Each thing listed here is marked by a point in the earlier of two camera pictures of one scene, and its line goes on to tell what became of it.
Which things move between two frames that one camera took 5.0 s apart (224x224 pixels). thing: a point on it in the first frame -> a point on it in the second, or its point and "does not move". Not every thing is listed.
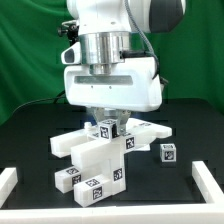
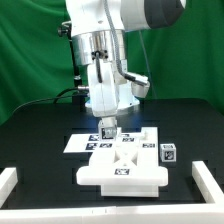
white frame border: [209, 212] does not move
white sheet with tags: [141, 147] -> [92, 143]
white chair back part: [87, 146] -> [128, 160]
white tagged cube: [108, 129] does not move
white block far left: [8, 180] does not move
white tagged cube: [168, 152] does not move
